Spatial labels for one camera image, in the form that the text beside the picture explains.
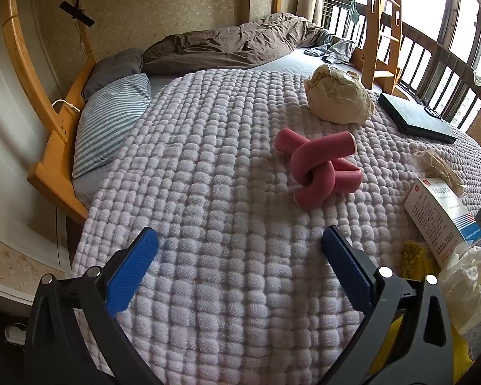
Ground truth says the black window railing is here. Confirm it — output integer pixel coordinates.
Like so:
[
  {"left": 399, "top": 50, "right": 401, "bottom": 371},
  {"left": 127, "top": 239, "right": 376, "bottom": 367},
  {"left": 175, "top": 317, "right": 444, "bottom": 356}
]
[{"left": 321, "top": 0, "right": 481, "bottom": 129}]

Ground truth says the clear bag with beige paper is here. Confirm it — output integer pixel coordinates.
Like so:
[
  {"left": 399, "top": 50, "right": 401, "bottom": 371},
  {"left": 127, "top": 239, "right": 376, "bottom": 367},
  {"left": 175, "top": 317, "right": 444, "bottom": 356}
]
[{"left": 409, "top": 148, "right": 471, "bottom": 199}]

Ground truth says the blue striped pillow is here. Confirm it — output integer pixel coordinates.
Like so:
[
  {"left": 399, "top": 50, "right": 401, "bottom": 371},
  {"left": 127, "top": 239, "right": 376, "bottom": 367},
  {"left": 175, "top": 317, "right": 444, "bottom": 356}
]
[{"left": 71, "top": 73, "right": 152, "bottom": 179}]

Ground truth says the grey bed sheet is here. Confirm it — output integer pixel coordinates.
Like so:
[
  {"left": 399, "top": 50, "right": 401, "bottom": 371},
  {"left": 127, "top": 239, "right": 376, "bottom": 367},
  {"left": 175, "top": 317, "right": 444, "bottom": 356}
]
[{"left": 72, "top": 46, "right": 365, "bottom": 209}]

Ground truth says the cream curtain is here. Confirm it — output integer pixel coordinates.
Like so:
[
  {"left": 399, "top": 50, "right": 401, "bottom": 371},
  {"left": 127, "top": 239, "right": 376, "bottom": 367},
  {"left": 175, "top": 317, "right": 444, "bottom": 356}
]
[{"left": 296, "top": 0, "right": 325, "bottom": 29}]

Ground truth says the wooden bunk bed ladder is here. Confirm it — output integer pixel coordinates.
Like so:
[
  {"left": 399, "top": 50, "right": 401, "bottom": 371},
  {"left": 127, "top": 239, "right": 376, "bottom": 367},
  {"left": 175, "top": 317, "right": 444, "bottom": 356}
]
[{"left": 361, "top": 0, "right": 405, "bottom": 95}]

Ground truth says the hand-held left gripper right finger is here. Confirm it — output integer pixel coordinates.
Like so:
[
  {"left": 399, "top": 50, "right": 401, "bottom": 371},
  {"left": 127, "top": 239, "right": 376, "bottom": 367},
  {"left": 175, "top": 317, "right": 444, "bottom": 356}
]
[{"left": 320, "top": 226, "right": 455, "bottom": 385}]

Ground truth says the white medicine box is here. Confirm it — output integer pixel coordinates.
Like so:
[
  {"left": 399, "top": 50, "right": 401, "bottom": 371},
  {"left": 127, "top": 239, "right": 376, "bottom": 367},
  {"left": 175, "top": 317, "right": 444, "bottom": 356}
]
[{"left": 402, "top": 176, "right": 481, "bottom": 269}]

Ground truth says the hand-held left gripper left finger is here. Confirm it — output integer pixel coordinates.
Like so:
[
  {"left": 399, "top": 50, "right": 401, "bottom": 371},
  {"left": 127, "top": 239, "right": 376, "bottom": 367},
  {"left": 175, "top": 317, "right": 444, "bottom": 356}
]
[{"left": 24, "top": 227, "right": 165, "bottom": 385}]

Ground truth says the large window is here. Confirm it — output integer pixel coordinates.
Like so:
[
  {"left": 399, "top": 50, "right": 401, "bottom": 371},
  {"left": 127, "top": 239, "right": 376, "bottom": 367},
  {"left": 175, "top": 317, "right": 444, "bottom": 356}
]
[{"left": 329, "top": 0, "right": 481, "bottom": 129}]

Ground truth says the grey green garment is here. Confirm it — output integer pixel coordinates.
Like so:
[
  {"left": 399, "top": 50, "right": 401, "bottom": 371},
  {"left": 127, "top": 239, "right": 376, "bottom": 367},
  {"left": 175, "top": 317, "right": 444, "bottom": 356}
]
[{"left": 305, "top": 32, "right": 357, "bottom": 65}]

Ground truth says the wooden bunk bed frame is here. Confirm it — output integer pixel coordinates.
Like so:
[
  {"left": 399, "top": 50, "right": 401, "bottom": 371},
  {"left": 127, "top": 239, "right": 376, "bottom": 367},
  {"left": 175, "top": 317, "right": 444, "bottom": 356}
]
[{"left": 2, "top": 0, "right": 297, "bottom": 223}]

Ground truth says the lavender knitted blanket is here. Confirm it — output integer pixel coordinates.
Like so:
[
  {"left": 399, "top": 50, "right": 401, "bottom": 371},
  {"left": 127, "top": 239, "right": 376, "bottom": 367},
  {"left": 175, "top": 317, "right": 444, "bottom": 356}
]
[{"left": 70, "top": 70, "right": 481, "bottom": 385}]

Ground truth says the white charging cable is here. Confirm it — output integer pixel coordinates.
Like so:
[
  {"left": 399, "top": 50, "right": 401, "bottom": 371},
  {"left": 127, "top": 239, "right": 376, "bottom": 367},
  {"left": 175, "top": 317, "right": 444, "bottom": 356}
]
[{"left": 51, "top": 98, "right": 81, "bottom": 114}]

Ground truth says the dark grey pillow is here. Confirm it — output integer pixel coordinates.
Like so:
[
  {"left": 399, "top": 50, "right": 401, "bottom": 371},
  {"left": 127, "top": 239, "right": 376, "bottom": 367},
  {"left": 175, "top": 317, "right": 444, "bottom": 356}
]
[{"left": 82, "top": 47, "right": 145, "bottom": 101}]

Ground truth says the white power adapter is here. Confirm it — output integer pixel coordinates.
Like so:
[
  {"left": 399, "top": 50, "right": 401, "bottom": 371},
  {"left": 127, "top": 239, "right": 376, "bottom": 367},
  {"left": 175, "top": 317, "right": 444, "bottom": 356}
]
[{"left": 4, "top": 323, "right": 28, "bottom": 345}]

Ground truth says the black flat box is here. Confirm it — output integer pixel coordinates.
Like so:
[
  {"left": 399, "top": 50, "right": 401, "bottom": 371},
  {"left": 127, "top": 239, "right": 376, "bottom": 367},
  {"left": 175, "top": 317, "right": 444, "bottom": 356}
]
[{"left": 378, "top": 92, "right": 458, "bottom": 144}]

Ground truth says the yellow printed packet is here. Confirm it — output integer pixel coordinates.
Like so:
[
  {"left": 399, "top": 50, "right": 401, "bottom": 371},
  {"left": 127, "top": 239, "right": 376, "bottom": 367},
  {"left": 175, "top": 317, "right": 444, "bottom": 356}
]
[{"left": 387, "top": 242, "right": 474, "bottom": 385}]

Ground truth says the pink knotted foam tube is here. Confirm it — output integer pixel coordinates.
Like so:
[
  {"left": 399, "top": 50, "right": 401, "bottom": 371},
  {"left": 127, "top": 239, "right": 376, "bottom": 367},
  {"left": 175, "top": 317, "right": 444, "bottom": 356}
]
[{"left": 273, "top": 129, "right": 363, "bottom": 210}]

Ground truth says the white plastic bag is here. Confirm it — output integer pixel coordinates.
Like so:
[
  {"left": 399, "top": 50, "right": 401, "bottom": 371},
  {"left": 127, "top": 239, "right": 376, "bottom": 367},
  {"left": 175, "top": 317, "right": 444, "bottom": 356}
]
[{"left": 439, "top": 244, "right": 481, "bottom": 331}]

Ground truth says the brown duvet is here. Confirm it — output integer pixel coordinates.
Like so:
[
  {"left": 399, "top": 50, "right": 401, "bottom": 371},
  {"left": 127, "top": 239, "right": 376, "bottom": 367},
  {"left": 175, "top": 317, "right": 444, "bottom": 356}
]
[{"left": 142, "top": 12, "right": 325, "bottom": 76}]

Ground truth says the white wardrobe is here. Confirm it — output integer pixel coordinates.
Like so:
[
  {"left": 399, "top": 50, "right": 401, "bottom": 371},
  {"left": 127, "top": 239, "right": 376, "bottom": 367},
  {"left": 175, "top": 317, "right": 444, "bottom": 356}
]
[{"left": 0, "top": 0, "right": 81, "bottom": 289}]

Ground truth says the beige crumpled paper ball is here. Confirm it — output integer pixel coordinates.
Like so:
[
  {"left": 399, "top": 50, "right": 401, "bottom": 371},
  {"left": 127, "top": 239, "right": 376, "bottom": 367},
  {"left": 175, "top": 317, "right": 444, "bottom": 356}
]
[{"left": 305, "top": 63, "right": 375, "bottom": 125}]

